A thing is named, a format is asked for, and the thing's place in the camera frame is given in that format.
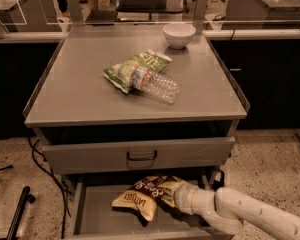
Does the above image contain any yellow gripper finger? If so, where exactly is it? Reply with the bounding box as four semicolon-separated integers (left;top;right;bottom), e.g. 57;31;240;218
159;180;185;195
161;194;176;208

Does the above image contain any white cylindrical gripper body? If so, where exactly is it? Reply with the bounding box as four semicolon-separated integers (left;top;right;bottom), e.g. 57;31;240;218
174;183;216;216

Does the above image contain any brown chip bag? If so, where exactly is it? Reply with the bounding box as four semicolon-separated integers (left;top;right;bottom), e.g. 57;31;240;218
112;175;182;221

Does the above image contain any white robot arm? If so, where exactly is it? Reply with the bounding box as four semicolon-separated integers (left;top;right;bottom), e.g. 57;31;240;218
160;180;300;240

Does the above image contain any grey open middle drawer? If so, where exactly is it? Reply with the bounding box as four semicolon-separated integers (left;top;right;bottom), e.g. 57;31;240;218
68;169;232;240

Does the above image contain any grey drawer cabinet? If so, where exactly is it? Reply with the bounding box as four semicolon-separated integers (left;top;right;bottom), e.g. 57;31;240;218
25;24;247;240

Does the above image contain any grey top drawer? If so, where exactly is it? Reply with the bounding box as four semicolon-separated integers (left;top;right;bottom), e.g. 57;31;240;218
42;137;235;174

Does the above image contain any green chip bag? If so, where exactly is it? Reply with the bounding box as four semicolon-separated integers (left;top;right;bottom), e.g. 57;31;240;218
104;49;172;94

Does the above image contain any clear plastic water bottle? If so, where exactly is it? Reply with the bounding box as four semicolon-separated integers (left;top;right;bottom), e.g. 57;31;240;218
131;67;180;104

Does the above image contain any black bar on floor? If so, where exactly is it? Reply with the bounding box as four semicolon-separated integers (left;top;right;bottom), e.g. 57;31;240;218
6;186;36;240

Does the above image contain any white bowl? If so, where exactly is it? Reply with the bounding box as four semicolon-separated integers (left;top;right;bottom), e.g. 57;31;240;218
163;23;196;49

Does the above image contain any black floor cable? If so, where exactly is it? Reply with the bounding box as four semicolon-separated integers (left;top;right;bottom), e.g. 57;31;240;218
27;136;72;240

